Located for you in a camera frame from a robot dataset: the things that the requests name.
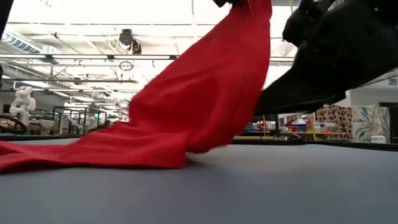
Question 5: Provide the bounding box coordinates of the black hose loop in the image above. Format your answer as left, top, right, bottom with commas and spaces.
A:
0, 114, 27, 135

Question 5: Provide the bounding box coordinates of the red towel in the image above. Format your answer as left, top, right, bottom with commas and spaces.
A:
0, 0, 273, 174

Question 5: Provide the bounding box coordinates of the brown circle-patterned cloth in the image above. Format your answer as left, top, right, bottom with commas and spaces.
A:
315, 104, 354, 141

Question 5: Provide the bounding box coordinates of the dark cabinet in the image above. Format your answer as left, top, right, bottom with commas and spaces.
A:
378, 101, 398, 144

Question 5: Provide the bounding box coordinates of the hanging black wire ring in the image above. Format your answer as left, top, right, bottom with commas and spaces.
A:
119, 60, 134, 72

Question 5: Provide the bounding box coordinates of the black-framed glass enclosure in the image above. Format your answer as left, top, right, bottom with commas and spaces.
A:
52, 106, 108, 135

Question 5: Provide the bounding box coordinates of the yellow pole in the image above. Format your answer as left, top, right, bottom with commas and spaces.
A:
308, 113, 317, 141

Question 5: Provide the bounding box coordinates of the black ceiling cable reel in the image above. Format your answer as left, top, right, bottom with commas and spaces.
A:
119, 28, 142, 55

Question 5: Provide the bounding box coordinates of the silver ventilation duct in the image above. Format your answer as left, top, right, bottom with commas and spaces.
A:
0, 30, 62, 65

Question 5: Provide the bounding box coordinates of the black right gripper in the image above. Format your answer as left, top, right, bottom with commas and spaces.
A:
254, 0, 398, 115

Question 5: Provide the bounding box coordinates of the leaf-patterned cloth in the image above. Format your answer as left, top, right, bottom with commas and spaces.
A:
351, 105, 391, 143

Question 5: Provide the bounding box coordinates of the long ceiling light bar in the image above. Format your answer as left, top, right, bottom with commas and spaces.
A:
0, 53, 295, 66

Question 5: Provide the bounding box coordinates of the shelf with coloured bins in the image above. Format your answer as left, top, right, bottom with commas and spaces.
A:
279, 116, 315, 134

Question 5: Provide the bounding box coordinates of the black table edge frame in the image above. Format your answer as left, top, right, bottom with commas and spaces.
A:
0, 133, 398, 152

